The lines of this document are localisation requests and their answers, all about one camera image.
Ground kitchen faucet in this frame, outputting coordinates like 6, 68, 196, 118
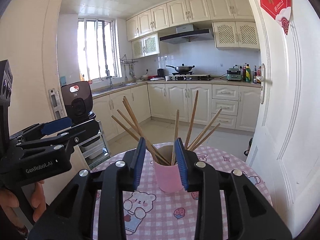
105, 69, 113, 89

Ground white kitchen door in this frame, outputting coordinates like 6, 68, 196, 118
246, 0, 319, 239

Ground kitchen window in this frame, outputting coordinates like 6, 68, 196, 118
77, 18, 122, 81

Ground person left hand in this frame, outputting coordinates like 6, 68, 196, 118
0, 179, 47, 228

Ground metal storage rack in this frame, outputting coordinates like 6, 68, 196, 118
79, 121, 110, 170

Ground dark brown air fryer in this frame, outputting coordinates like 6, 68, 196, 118
61, 81, 96, 125

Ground wooden chopstick in cup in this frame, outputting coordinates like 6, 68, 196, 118
111, 115, 139, 141
123, 97, 159, 161
188, 123, 221, 151
187, 107, 222, 151

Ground pink checkered tablecloth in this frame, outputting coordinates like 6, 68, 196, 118
89, 142, 273, 240

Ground pink chopstick holder cup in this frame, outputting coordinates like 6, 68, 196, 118
153, 142, 183, 193

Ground cream lower cabinets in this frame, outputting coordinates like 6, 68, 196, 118
93, 81, 260, 140

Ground cream cabinets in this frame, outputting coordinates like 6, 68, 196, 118
93, 81, 260, 140
126, 0, 260, 59

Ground black kettle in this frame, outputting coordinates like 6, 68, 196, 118
157, 68, 165, 77

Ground black gas stove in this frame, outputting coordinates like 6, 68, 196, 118
165, 73, 214, 81

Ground wok on stove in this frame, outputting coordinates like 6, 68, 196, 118
167, 64, 195, 74

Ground green electric cooker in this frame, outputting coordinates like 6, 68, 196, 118
227, 65, 242, 81

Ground green bottle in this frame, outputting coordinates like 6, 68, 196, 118
245, 64, 251, 83

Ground dark sauce bottle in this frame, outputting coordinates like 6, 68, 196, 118
253, 66, 258, 83

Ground black range hood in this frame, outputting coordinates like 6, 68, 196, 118
159, 28, 214, 44

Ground cream upper cabinets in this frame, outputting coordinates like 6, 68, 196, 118
126, 0, 260, 59

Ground door frame strike plate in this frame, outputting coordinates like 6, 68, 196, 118
48, 88, 65, 120

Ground silver door handle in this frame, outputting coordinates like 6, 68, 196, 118
259, 63, 272, 107

